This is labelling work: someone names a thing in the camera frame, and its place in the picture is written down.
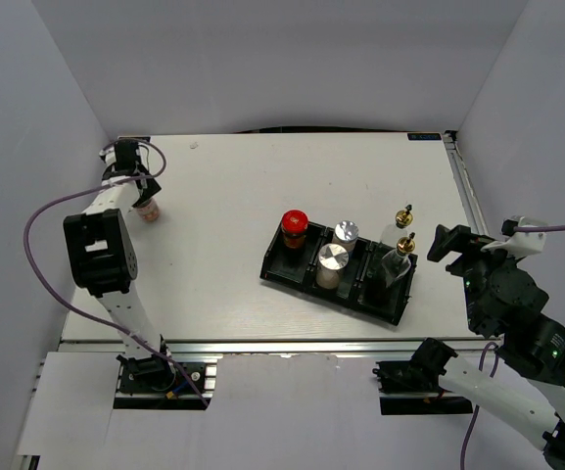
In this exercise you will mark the black three-compartment tray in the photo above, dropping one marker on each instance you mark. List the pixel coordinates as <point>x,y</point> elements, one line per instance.
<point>296,269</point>

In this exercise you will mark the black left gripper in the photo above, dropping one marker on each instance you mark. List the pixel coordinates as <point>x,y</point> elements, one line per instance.
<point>153,188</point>

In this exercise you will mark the small spice jar white lid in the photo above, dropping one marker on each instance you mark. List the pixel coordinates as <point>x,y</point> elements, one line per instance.
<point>148,210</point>

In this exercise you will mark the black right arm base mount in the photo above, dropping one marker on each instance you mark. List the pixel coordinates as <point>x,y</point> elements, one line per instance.
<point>411,388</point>

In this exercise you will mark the glass bottle with dark sauce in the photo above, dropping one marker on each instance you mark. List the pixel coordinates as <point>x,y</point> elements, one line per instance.
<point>387,267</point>

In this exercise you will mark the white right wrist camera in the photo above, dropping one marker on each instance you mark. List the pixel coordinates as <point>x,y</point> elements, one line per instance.
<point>523,237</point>

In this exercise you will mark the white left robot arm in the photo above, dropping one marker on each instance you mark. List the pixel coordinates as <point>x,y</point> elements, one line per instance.
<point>265,239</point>

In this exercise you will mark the red lid sauce jar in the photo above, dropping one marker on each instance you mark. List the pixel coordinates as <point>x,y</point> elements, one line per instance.
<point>293,227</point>

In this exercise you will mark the white shaker with blue label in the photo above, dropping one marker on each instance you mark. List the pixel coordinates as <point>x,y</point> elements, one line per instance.
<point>346,233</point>

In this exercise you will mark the clear glass oil bottle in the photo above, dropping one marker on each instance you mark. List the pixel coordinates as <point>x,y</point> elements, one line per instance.
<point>398,228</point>

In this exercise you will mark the white shaker with silver lid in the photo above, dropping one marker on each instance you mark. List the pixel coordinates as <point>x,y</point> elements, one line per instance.
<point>332,260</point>

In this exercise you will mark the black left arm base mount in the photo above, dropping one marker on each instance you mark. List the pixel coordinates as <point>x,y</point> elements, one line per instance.
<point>152,384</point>

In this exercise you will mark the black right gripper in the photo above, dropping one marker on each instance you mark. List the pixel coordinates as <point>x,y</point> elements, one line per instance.
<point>458,239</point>

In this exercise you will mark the blue label sticker right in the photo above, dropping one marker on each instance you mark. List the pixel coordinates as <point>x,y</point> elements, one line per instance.
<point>424,136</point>

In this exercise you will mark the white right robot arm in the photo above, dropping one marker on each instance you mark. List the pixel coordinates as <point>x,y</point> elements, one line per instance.
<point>504,301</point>

